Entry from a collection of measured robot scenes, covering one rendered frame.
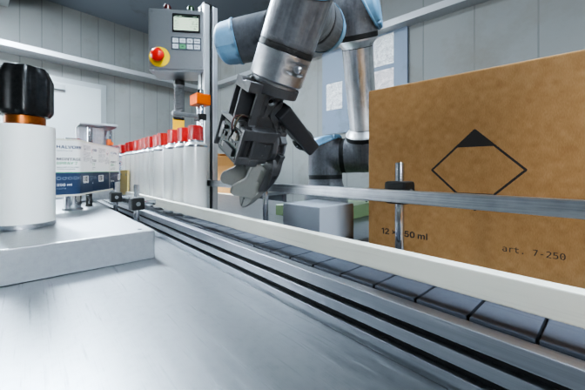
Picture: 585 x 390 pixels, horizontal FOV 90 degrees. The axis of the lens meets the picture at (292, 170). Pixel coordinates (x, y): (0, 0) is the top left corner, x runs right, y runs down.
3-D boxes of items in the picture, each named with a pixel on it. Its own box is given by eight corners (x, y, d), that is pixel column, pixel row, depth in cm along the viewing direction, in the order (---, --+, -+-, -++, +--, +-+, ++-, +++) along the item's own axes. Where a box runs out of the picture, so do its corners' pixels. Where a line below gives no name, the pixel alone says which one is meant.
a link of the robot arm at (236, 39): (291, 0, 87) (199, 10, 47) (326, -9, 83) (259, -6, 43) (299, 42, 92) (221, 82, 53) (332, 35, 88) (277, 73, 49)
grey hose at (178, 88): (171, 143, 98) (171, 81, 98) (182, 144, 101) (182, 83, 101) (176, 142, 95) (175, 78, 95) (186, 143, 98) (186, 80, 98)
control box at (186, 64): (158, 79, 97) (158, 23, 97) (211, 82, 99) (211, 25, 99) (146, 69, 87) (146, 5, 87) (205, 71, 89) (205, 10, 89)
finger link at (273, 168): (247, 181, 48) (263, 133, 45) (256, 181, 49) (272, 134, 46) (262, 197, 45) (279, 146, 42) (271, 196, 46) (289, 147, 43)
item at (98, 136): (73, 198, 105) (73, 127, 105) (114, 196, 114) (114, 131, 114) (77, 201, 95) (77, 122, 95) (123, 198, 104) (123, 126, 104)
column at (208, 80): (198, 218, 92) (198, 7, 92) (211, 217, 95) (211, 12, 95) (204, 220, 89) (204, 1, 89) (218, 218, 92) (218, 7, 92)
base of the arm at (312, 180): (294, 204, 101) (294, 175, 101) (323, 199, 111) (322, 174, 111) (329, 207, 90) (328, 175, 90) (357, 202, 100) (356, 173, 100)
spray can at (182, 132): (168, 214, 69) (168, 127, 69) (187, 211, 73) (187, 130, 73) (181, 216, 66) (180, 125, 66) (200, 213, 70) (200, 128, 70)
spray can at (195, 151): (180, 216, 66) (180, 126, 66) (203, 213, 69) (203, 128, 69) (187, 218, 62) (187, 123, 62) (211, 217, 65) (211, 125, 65)
